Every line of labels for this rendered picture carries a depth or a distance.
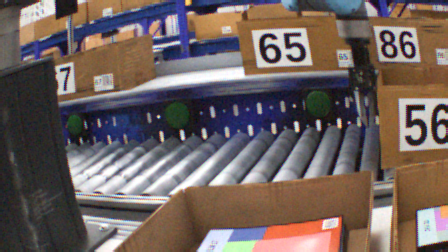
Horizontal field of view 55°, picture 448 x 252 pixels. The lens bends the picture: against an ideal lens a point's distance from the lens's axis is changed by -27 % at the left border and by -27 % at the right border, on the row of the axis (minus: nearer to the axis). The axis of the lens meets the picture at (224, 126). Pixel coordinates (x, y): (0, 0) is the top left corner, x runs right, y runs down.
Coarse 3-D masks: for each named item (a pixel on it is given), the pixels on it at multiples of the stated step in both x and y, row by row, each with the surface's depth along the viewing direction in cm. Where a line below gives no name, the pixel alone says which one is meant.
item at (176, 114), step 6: (168, 108) 158; (174, 108) 157; (180, 108) 157; (186, 108) 157; (168, 114) 158; (174, 114) 157; (180, 114) 157; (186, 114) 157; (168, 120) 158; (174, 120) 158; (180, 120) 157; (186, 120) 157; (174, 126) 158; (180, 126) 158
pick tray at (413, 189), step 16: (400, 176) 69; (416, 176) 68; (432, 176) 67; (400, 192) 69; (416, 192) 69; (432, 192) 68; (400, 208) 70; (416, 208) 69; (400, 224) 69; (400, 240) 64
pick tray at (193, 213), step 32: (192, 192) 78; (224, 192) 77; (256, 192) 76; (288, 192) 75; (320, 192) 73; (352, 192) 72; (160, 224) 69; (192, 224) 79; (224, 224) 78; (256, 224) 77; (352, 224) 73
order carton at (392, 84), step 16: (384, 80) 124; (400, 80) 122; (416, 80) 120; (432, 80) 118; (384, 96) 97; (400, 96) 96; (416, 96) 94; (432, 96) 92; (384, 112) 98; (384, 128) 99; (384, 144) 99; (384, 160) 100; (400, 160) 99; (416, 160) 97; (432, 160) 96
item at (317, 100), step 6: (318, 90) 145; (312, 96) 145; (318, 96) 145; (324, 96) 144; (306, 102) 146; (312, 102) 145; (318, 102) 145; (324, 102) 144; (312, 108) 146; (318, 108) 145; (324, 108) 145; (312, 114) 146; (318, 114) 146; (324, 114) 145
